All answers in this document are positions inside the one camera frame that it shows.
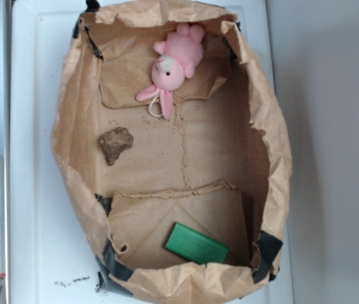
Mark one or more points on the green rectangular block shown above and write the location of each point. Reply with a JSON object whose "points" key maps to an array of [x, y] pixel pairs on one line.
{"points": [[194, 246]]}

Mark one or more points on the brown paper bag tray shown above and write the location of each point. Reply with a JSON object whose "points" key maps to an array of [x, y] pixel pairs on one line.
{"points": [[220, 165]]}

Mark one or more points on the brown rock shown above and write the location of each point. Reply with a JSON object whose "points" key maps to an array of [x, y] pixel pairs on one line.
{"points": [[114, 142]]}

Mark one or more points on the pink plush bunny toy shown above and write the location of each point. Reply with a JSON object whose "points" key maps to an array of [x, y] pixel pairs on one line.
{"points": [[180, 53]]}

